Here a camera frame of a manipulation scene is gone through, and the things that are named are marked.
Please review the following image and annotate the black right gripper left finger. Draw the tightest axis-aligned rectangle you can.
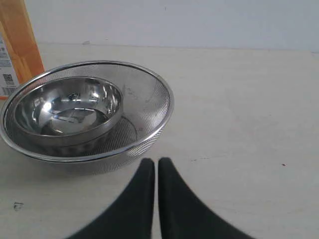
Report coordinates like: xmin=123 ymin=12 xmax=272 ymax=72
xmin=70 ymin=158 xmax=155 ymax=239

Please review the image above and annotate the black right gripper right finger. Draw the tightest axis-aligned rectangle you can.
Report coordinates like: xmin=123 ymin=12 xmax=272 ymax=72
xmin=158 ymin=157 xmax=251 ymax=239

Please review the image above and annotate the orange pump soap bottle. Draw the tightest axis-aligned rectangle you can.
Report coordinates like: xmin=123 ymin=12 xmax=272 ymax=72
xmin=0 ymin=0 xmax=44 ymax=99

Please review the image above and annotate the small stainless steel bowl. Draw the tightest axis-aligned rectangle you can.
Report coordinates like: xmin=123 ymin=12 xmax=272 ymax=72
xmin=13 ymin=76 xmax=123 ymax=157

